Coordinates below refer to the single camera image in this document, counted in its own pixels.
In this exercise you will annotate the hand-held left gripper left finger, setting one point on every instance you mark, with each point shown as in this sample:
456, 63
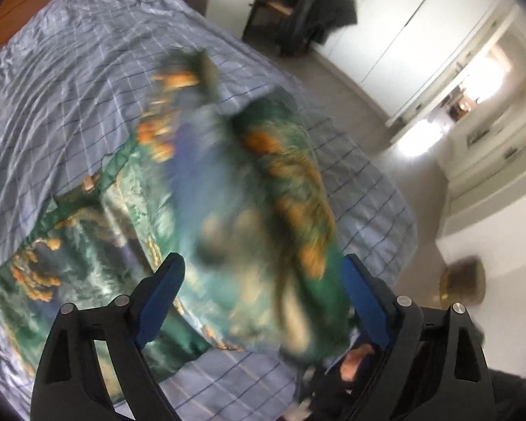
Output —
158, 307

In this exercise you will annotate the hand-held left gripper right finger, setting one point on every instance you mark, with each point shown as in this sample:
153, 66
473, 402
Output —
368, 307

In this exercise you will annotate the green printed silky garment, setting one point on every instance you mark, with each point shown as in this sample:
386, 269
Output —
254, 237

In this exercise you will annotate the woven basket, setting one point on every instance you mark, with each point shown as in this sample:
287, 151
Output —
462, 280

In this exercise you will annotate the white drawer cabinet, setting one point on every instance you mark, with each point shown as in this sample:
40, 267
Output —
486, 166

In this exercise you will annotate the bed with blue checked sheet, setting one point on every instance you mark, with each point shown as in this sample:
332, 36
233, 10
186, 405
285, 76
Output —
70, 74

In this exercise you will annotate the white wardrobe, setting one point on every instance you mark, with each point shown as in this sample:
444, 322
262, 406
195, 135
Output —
399, 30

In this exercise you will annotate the black chair with jacket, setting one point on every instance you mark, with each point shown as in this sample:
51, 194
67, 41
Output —
328, 0

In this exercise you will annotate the dark chair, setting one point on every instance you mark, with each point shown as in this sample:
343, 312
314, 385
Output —
271, 5

